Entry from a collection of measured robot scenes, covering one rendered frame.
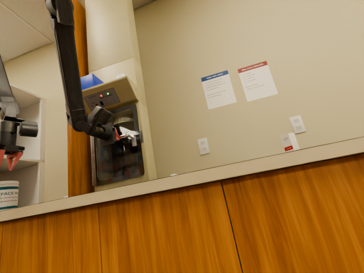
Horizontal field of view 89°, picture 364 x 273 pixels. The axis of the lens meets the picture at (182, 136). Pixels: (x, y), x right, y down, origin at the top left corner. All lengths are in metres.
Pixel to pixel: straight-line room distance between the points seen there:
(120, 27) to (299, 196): 1.33
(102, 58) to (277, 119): 1.22
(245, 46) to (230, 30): 0.20
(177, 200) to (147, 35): 1.60
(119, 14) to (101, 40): 0.21
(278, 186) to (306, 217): 0.10
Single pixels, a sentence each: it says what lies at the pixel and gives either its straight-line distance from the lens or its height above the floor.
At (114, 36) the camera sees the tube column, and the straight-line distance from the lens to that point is 1.44.
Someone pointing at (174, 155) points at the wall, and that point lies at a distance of 1.38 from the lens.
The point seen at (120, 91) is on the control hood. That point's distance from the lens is 1.09.
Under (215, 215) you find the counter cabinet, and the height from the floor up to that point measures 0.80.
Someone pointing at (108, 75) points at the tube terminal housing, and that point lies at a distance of 1.29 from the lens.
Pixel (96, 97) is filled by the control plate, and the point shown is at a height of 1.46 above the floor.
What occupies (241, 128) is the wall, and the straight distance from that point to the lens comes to 1.37.
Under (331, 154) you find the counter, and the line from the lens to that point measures 0.65.
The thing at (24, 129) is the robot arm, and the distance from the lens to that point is 1.06.
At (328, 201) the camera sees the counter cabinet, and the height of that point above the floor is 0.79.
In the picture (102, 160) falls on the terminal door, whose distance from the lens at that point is 1.10.
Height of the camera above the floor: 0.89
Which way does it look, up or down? 16 degrees up
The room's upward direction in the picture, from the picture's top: 11 degrees counter-clockwise
